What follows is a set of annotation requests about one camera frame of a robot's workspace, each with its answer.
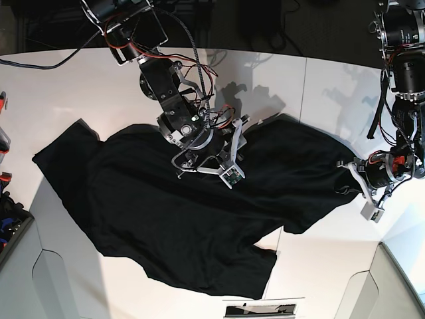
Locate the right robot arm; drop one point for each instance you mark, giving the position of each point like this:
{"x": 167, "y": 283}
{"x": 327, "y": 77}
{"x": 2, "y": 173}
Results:
{"x": 133, "y": 33}

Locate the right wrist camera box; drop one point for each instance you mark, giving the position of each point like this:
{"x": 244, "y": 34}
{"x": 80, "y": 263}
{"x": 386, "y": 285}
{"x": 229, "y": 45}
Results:
{"x": 231, "y": 175}

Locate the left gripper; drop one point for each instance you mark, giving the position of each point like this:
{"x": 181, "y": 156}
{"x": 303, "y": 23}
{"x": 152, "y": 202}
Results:
{"x": 376, "y": 175}

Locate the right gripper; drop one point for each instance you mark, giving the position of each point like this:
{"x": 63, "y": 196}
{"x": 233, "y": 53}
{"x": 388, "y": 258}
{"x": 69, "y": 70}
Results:
{"x": 218, "y": 150}

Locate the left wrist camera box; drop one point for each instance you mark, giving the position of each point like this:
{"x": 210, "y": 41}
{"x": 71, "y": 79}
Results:
{"x": 372, "y": 213}

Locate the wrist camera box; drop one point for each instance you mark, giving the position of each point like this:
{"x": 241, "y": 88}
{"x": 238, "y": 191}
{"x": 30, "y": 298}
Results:
{"x": 372, "y": 213}
{"x": 231, "y": 175}

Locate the black t-shirt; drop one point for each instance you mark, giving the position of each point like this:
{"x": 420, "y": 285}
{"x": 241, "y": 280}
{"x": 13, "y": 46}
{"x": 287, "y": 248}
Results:
{"x": 194, "y": 232}

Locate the grey bin with clothes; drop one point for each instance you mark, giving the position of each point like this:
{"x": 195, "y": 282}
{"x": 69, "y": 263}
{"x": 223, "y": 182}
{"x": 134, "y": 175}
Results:
{"x": 15, "y": 220}

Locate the orange grey tool at edge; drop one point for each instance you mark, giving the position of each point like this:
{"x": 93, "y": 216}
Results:
{"x": 5, "y": 139}

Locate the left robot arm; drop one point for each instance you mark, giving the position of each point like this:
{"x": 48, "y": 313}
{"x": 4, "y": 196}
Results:
{"x": 399, "y": 25}

